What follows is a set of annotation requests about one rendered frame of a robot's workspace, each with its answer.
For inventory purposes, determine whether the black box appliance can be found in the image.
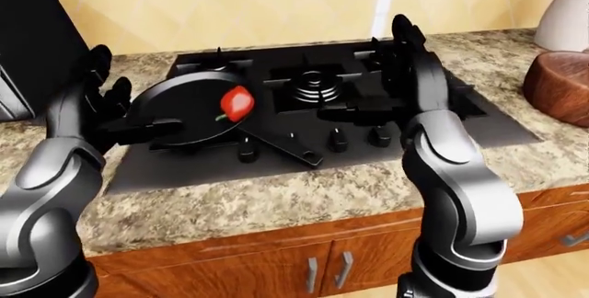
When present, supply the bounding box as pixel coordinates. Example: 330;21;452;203
0;0;91;121

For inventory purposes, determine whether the round wooden block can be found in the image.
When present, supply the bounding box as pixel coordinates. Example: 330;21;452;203
524;49;589;127

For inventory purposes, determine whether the red bell pepper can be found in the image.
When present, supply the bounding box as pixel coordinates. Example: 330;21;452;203
214;86;257;123

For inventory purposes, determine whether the black cast iron grate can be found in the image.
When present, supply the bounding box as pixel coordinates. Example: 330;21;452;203
263;52;356;113

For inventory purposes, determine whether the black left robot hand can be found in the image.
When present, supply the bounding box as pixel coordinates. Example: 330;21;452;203
76;44;136;134

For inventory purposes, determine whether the silver cabinet door handle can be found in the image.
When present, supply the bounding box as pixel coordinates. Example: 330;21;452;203
306;256;319;294
332;251;353;287

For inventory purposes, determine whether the silver drawer handle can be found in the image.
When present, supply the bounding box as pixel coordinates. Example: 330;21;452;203
558;231;589;248

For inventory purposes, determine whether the white ceramic utensil holder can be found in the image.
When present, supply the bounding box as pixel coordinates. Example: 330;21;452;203
533;0;589;52

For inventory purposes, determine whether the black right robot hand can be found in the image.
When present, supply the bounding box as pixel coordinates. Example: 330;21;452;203
379;13;433;107

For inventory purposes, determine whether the black round gas burner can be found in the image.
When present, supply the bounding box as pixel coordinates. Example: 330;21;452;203
287;72;341;105

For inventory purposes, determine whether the black frying pan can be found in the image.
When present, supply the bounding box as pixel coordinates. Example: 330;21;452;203
131;72;324;170

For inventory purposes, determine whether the black gas cooktop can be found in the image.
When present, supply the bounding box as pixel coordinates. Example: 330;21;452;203
105;37;542;196

